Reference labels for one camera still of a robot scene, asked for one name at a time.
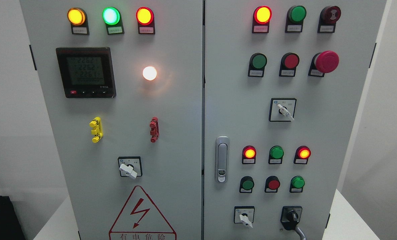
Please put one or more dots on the green indicator light lower middle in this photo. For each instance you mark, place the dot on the green indicator light lower middle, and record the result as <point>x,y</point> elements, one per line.
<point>276,154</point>

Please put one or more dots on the black knob selector switch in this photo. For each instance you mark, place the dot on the black knob selector switch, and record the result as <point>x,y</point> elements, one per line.
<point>290,217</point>

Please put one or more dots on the green indicator light bottom right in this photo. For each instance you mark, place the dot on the green indicator light bottom right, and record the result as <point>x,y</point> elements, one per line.
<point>297,184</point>

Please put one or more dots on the yellow terminal post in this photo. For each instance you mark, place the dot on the yellow terminal post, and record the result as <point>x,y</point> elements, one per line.
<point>97,130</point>

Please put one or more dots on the red terminal post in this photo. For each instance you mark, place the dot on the red terminal post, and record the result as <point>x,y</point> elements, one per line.
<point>154,129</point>

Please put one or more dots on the green push button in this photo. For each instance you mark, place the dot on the green push button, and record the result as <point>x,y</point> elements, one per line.
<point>257,65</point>
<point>246,184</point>

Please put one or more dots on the white lever selector switch upper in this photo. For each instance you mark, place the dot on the white lever selector switch upper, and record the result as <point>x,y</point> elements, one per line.
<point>282,109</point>

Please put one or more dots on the green push button lower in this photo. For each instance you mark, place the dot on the green push button lower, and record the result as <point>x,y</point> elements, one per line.
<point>246,184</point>

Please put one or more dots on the red push button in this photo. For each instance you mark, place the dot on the red push button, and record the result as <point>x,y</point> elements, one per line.
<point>288,65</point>
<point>272,184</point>

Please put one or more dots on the white lit indicator light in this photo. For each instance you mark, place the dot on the white lit indicator light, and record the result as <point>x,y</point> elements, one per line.
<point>149,73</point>

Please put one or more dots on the white lever selector switch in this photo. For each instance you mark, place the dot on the white lever selector switch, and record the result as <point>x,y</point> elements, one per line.
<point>282,109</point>
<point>244,215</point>

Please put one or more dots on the red indicator light lower left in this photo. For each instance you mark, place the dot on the red indicator light lower left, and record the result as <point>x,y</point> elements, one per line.
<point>249,155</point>

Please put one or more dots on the red emergency stop mushroom button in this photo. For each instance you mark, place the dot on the red emergency stop mushroom button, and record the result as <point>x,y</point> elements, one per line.
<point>322,63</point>

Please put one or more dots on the white lever selector switch lower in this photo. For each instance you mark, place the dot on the white lever selector switch lower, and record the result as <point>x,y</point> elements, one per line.
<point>244,215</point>

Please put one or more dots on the red indicator light lower right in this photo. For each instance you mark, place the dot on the red indicator light lower right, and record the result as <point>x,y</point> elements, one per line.
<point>302,155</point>

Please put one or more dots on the green indicator light top right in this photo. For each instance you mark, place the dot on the green indicator light top right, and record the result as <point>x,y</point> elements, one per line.
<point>295,18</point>

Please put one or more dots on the white handle selector switch left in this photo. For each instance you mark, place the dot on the white handle selector switch left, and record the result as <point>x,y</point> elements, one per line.
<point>130,166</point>

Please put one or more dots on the red push button lower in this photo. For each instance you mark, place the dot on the red push button lower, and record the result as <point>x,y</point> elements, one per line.
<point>272,184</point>

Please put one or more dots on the grey cabinet door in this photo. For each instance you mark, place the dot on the grey cabinet door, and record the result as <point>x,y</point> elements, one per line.
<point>238,106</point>
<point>172,165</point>

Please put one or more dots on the green push button upper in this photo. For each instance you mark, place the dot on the green push button upper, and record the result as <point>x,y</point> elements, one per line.
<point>257,65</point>

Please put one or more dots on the yellow indicator light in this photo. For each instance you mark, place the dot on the yellow indicator light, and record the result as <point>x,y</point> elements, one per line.
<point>78,21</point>

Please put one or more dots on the red electric hazard warning sticker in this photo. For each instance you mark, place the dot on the red electric hazard warning sticker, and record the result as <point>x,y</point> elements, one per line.
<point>140,219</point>

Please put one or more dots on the red push button upper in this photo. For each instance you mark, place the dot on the red push button upper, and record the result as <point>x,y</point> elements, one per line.
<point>288,65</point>

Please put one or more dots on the grey cabinet left door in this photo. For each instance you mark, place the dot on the grey cabinet left door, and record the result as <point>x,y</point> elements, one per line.
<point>172,165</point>

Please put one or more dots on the green lit indicator light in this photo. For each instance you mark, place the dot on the green lit indicator light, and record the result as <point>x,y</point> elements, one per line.
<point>113,21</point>

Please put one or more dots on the black box with antenna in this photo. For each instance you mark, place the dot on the black box with antenna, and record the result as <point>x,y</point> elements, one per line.
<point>10,228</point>

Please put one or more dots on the dark red buzzer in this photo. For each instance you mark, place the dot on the dark red buzzer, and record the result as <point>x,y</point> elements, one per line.
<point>328,19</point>

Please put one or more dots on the red indicator light left door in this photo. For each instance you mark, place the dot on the red indicator light left door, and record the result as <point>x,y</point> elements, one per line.
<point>146,20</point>

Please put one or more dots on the red indicator light top right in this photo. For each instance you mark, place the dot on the red indicator light top right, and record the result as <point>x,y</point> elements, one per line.
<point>261,18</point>

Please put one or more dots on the black digital power meter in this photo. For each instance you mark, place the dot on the black digital power meter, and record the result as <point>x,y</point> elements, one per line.
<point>86,72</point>

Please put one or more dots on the grey cabinet right door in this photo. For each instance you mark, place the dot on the grey cabinet right door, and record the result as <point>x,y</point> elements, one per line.
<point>238,106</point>

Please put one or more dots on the silver door latch handle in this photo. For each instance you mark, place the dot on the silver door latch handle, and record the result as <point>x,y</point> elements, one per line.
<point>221,158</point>

